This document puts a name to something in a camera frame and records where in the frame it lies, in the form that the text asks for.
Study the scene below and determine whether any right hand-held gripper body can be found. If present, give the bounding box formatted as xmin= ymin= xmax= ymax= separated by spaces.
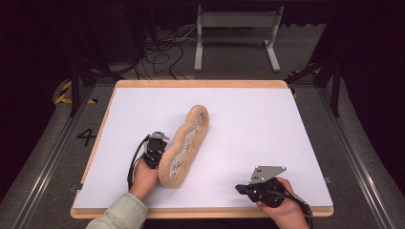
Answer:
xmin=245 ymin=164 xmax=288 ymax=209

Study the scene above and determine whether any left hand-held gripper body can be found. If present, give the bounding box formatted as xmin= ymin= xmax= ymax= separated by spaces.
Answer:
xmin=141 ymin=131 xmax=171 ymax=170

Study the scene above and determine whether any tan plush peanut-shaped cushion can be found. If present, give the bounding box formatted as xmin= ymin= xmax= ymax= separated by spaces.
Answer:
xmin=158 ymin=104 xmax=211 ymax=190

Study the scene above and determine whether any person's left hand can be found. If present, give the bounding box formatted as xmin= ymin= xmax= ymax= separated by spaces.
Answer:
xmin=128 ymin=156 xmax=160 ymax=202

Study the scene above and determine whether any person's right hand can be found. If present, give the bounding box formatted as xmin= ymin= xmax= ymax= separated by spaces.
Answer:
xmin=256 ymin=177 xmax=310 ymax=229

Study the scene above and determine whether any white table cover sheet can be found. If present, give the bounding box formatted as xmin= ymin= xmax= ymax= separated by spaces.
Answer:
xmin=73 ymin=87 xmax=334 ymax=210

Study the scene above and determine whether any wooden table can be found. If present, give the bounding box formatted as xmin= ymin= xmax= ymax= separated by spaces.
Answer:
xmin=70 ymin=79 xmax=335 ymax=220

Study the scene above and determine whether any yellow black hazard tape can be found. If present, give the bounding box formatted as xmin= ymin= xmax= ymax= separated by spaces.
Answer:
xmin=53 ymin=79 xmax=98 ymax=106
xmin=288 ymin=64 xmax=320 ymax=99

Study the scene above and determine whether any white metal stand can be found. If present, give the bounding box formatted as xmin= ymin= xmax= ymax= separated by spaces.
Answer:
xmin=193 ymin=4 xmax=286 ymax=73

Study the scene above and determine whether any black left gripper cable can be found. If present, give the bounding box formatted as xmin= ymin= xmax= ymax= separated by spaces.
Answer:
xmin=126 ymin=135 xmax=151 ymax=192

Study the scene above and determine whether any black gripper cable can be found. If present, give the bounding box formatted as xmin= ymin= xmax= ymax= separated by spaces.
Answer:
xmin=279 ymin=188 xmax=315 ymax=229
xmin=126 ymin=135 xmax=151 ymax=192

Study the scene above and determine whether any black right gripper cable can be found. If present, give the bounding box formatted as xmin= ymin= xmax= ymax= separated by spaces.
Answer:
xmin=279 ymin=188 xmax=315 ymax=229

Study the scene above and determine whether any aluminium floor rail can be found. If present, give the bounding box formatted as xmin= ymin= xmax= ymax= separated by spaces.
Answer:
xmin=11 ymin=86 xmax=94 ymax=229
xmin=317 ymin=86 xmax=398 ymax=229

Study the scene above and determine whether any tangle of black floor cables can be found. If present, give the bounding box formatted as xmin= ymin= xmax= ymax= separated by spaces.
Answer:
xmin=133 ymin=24 xmax=199 ymax=81

